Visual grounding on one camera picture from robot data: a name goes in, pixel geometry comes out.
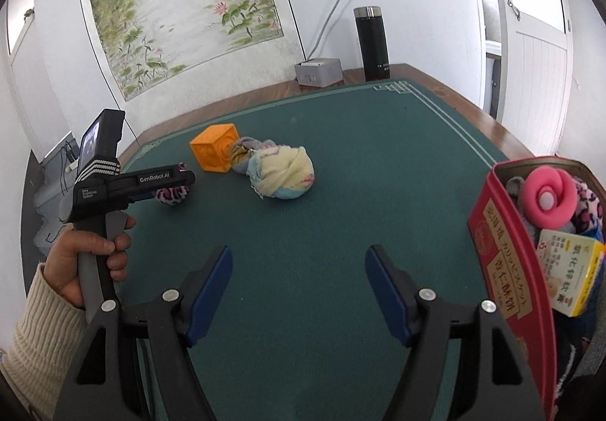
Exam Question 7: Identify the leopard print sock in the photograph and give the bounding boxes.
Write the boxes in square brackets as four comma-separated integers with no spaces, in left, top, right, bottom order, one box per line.
[565,175,606,242]
[155,186,191,210]

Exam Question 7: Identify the person's left hand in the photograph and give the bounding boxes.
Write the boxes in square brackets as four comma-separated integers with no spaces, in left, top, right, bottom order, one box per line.
[44,214,138,310]

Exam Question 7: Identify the person's left forearm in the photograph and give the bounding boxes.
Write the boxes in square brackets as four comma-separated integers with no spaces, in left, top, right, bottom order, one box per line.
[0,262,88,421]

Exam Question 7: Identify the orange rubber cube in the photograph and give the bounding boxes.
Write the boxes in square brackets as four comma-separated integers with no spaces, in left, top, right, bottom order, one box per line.
[189,123,240,173]

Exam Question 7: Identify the small grey box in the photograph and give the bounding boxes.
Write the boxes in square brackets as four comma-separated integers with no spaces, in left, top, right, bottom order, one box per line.
[294,58,342,88]

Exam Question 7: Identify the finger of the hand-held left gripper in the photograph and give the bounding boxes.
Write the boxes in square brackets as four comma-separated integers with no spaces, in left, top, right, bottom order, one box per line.
[129,188,162,205]
[176,162,197,189]

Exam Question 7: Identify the wall painting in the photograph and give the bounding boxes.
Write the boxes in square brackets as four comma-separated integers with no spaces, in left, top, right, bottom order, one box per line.
[76,0,287,102]

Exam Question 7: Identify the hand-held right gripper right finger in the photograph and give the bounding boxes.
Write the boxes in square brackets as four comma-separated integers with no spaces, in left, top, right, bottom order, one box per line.
[364,245,547,421]

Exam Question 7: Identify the pastel yellow sock bundle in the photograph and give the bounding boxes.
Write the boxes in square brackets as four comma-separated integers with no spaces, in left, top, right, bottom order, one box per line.
[247,145,315,201]

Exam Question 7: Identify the white power strip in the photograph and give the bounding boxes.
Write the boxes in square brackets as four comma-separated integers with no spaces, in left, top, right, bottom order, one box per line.
[61,139,82,172]

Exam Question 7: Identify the pink foam curler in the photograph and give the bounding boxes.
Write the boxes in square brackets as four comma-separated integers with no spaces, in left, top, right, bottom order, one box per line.
[527,165,578,229]

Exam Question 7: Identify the striped grey sock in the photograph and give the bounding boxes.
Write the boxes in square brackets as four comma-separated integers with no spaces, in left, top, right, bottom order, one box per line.
[230,136,280,176]

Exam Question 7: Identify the grey power cable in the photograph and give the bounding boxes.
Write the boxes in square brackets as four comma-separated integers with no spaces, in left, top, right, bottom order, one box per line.
[307,0,356,64]

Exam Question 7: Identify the yellow medicine box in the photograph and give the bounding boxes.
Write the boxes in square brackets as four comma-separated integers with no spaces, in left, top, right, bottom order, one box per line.
[536,228,606,318]

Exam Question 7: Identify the black thermos bottle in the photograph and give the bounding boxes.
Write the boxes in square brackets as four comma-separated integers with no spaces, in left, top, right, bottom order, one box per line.
[353,6,391,82]

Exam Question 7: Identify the red tin container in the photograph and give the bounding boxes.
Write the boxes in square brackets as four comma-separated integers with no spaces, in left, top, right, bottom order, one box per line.
[466,156,606,421]

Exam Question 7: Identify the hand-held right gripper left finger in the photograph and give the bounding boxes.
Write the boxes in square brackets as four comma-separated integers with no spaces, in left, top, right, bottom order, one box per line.
[52,245,234,421]

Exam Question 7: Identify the white door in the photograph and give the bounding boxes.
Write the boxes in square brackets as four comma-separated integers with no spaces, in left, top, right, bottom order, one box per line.
[492,0,573,157]

